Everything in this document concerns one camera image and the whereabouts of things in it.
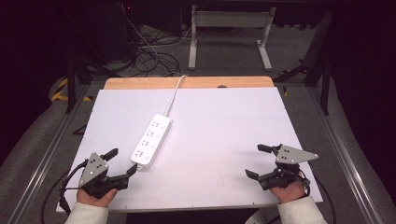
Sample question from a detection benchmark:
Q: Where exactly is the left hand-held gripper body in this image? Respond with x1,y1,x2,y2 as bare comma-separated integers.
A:
78,151,130,200

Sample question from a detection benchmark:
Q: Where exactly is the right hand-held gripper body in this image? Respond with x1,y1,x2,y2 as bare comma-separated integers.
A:
257,143,319,191

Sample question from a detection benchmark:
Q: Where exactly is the white power strip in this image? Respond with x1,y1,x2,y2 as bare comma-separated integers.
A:
130,114,173,171

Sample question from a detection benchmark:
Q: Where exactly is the person's left hand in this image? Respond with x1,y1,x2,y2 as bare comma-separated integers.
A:
77,188,120,208

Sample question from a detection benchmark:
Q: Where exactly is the person's right hand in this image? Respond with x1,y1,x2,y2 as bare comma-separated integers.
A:
268,182,308,205

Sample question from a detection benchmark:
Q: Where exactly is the white board table cover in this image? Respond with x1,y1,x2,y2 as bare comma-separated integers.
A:
55,87,324,214

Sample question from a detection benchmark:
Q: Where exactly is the black metal stand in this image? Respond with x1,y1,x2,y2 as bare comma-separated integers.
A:
274,8,334,117
62,55,123,115

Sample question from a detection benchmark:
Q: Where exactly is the yellow black hazard tape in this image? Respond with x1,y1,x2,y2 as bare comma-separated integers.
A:
50,77,93,103

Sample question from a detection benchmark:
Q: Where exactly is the dark equipment box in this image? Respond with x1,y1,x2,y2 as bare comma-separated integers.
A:
92,3,142,61

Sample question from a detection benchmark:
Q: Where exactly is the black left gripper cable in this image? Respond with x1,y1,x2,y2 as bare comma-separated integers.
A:
40,159,90,224

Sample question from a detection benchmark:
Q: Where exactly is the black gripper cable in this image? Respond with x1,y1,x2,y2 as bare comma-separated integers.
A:
306,174,338,224
40,159,90,224

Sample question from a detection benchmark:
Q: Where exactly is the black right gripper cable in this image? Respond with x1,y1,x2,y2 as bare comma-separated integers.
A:
306,174,338,224

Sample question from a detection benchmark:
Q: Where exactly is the aluminium floor rail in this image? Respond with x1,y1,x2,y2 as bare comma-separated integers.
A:
306,86,386,224
7,83,94,224

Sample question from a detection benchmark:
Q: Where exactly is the white power strip cable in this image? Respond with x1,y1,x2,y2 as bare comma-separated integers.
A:
163,75,188,118

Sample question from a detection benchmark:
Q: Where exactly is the tangle of floor cables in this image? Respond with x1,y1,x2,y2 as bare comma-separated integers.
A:
120,3,194,77

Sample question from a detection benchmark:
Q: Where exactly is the grey metal desk frame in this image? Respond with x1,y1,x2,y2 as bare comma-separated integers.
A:
187,4,277,72

